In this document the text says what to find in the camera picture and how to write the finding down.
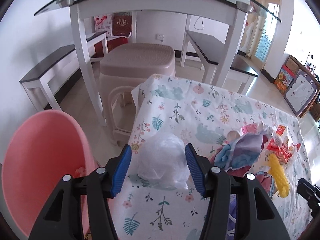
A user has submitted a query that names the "wall socket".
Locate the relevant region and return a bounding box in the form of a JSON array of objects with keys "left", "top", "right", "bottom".
[{"left": 156, "top": 34, "right": 165, "bottom": 42}]

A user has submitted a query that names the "clear red yellow snack bag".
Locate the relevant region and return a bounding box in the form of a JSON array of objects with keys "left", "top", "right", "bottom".
[{"left": 264, "top": 125, "right": 301, "bottom": 165}]

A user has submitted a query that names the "maroon blue wrapper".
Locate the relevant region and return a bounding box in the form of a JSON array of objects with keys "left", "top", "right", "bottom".
[
  {"left": 210, "top": 122, "right": 273, "bottom": 172},
  {"left": 227, "top": 168, "right": 278, "bottom": 196}
]

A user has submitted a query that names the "balcony door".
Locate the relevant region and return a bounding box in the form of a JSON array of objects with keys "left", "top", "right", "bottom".
[{"left": 249, "top": 0, "right": 281, "bottom": 70}]

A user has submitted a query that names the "fruit cardboard box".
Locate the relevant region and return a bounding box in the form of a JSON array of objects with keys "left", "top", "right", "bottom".
[{"left": 274, "top": 65, "right": 296, "bottom": 95}]

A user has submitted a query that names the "white glass-top high table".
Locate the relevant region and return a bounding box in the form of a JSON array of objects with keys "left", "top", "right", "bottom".
[{"left": 34, "top": 0, "right": 282, "bottom": 127}]

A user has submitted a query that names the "white red gift bag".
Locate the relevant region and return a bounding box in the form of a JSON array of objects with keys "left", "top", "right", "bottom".
[{"left": 94, "top": 14, "right": 113, "bottom": 33}]

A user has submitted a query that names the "white plastic bag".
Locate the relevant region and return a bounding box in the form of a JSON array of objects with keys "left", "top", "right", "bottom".
[{"left": 137, "top": 132, "right": 190, "bottom": 190}]

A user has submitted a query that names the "grey children drawing board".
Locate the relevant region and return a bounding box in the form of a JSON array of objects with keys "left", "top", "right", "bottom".
[{"left": 283, "top": 70, "right": 320, "bottom": 117}]

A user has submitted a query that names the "dark-top white bench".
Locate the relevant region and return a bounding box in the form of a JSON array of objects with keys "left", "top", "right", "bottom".
[
  {"left": 19, "top": 31, "right": 109, "bottom": 112},
  {"left": 180, "top": 30, "right": 259, "bottom": 95}
]

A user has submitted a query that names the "wooden desk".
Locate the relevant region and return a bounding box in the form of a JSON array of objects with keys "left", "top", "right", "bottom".
[{"left": 287, "top": 55, "right": 320, "bottom": 120}]

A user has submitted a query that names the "purple bag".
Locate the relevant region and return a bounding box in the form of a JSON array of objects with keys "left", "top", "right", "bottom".
[{"left": 226, "top": 194, "right": 236, "bottom": 240}]

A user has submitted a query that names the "dark red gift bag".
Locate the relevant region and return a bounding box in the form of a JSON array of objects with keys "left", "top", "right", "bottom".
[{"left": 112, "top": 13, "right": 132, "bottom": 37}]

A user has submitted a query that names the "yellow foam net roll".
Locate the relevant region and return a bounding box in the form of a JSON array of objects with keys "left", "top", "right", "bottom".
[{"left": 268, "top": 153, "right": 290, "bottom": 198}]

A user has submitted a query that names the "left dark-top white bench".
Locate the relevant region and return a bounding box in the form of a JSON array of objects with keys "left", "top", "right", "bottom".
[{"left": 19, "top": 31, "right": 109, "bottom": 112}]

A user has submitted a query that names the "pink plastic basin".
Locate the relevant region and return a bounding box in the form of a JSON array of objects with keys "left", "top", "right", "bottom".
[{"left": 2, "top": 110, "right": 98, "bottom": 236}]

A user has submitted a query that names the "right dark-top white bench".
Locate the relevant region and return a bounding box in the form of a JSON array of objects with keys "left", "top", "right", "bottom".
[{"left": 180, "top": 30, "right": 259, "bottom": 95}]

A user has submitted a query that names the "floral tablecloth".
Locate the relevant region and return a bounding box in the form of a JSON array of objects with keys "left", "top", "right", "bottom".
[{"left": 109, "top": 74, "right": 303, "bottom": 239}]

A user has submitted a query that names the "beige plastic stool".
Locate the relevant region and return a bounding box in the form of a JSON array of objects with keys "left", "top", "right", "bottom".
[{"left": 99, "top": 43, "right": 175, "bottom": 145}]

